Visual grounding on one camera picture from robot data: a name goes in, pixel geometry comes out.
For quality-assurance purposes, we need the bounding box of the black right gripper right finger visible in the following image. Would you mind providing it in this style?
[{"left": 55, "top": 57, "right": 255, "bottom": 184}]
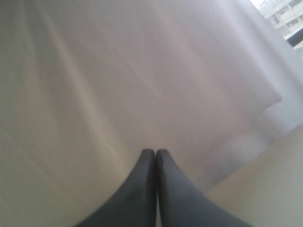
[{"left": 156, "top": 149, "right": 239, "bottom": 227}]

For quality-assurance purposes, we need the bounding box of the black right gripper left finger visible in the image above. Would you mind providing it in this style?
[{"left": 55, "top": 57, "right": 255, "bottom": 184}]
[{"left": 76, "top": 149, "right": 157, "bottom": 227}]

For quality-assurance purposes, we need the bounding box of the building outside window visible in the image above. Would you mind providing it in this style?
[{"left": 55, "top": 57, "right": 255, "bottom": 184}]
[{"left": 252, "top": 0, "right": 303, "bottom": 39}]

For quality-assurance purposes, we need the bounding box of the white backdrop curtain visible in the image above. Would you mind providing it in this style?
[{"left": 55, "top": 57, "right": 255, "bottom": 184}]
[{"left": 0, "top": 0, "right": 303, "bottom": 227}]

